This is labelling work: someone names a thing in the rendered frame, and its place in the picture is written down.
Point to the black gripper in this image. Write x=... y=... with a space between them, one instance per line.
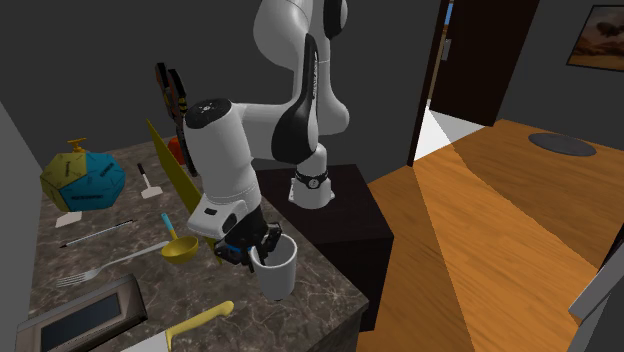
x=246 y=226

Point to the white cup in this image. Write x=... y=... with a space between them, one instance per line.
x=278 y=273

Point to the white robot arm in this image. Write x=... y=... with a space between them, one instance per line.
x=224 y=161

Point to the yellow flat board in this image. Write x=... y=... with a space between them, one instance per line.
x=178 y=175

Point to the dark robot stand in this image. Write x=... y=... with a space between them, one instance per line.
x=351 y=219

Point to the orange container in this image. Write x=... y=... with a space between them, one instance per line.
x=175 y=148

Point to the silver fork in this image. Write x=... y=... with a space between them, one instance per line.
x=112 y=263

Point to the black tool with yellow stripes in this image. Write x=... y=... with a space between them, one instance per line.
x=181 y=117

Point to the black and silver pen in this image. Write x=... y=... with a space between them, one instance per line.
x=95 y=234

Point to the yellow and blue faceted ball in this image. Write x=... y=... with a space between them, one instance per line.
x=85 y=180

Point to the small white flat tile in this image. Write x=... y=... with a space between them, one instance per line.
x=67 y=220

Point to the grey appliance with dark screen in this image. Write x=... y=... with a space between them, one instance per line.
x=78 y=319

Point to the dark brown door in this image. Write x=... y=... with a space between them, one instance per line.
x=478 y=58

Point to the round grey rug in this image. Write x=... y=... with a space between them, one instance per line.
x=561 y=144

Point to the framed wall picture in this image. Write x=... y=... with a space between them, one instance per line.
x=599 y=41

